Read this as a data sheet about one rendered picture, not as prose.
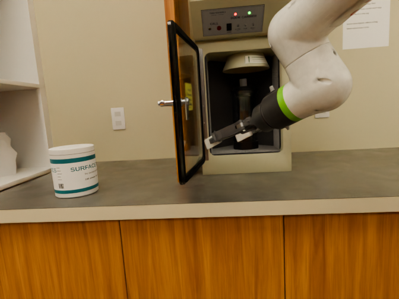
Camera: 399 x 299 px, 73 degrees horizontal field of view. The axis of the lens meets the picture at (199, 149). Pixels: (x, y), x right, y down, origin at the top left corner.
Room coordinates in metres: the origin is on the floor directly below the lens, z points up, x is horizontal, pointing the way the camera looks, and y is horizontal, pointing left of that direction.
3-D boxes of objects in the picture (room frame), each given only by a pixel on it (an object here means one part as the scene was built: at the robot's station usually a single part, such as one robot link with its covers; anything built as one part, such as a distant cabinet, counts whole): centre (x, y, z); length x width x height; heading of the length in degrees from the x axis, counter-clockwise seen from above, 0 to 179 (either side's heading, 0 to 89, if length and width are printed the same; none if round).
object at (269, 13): (0.90, -0.16, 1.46); 0.32 x 0.12 x 0.10; 85
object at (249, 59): (1.05, -0.19, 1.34); 0.18 x 0.18 x 0.05
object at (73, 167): (0.84, 0.40, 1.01); 0.13 x 0.13 x 0.15
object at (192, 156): (0.80, 0.02, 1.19); 0.30 x 0.01 x 0.40; 168
